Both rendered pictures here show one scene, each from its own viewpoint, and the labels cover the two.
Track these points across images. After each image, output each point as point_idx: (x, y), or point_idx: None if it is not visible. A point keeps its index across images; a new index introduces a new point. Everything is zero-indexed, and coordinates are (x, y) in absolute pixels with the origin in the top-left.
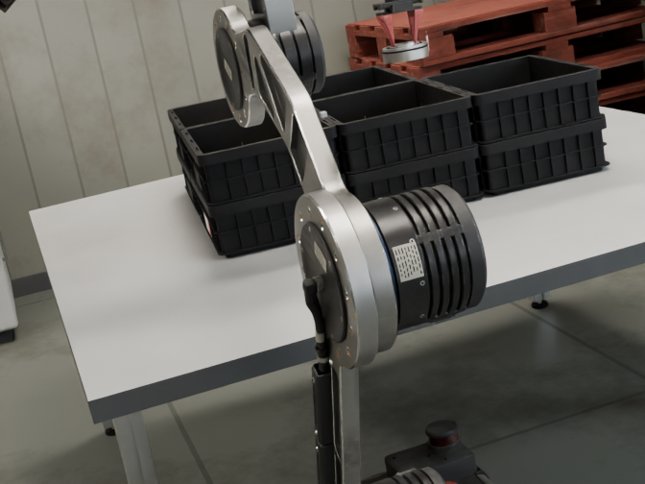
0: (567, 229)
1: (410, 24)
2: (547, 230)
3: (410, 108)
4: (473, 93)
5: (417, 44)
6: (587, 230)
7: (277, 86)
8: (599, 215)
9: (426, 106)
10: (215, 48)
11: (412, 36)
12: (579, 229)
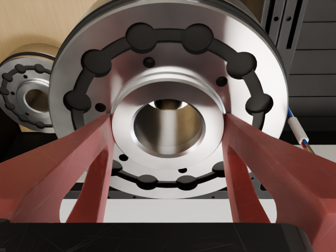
0: (221, 210)
1: (253, 168)
2: (209, 204)
3: (118, 194)
4: (257, 183)
5: (202, 192)
6: (230, 219)
7: None
8: (260, 199)
9: (149, 198)
10: None
11: (230, 127)
12: (229, 213)
